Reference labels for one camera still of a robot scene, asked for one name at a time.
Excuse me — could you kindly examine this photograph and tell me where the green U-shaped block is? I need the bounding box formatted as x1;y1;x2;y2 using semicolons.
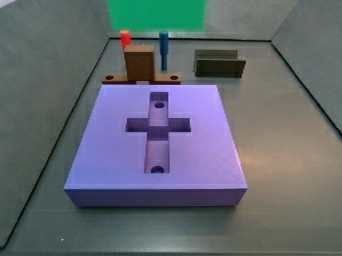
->
107;0;206;32

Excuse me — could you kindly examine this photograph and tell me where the purple board with cross slot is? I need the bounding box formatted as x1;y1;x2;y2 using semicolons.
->
64;85;247;206

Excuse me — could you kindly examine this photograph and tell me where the red peg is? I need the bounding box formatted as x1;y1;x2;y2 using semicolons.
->
119;30;131;51

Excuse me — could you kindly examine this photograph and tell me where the blue peg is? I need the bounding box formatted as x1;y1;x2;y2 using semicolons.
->
159;31;168;71

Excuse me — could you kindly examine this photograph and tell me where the brown T-shaped block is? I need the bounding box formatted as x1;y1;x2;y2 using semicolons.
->
103;45;182;85

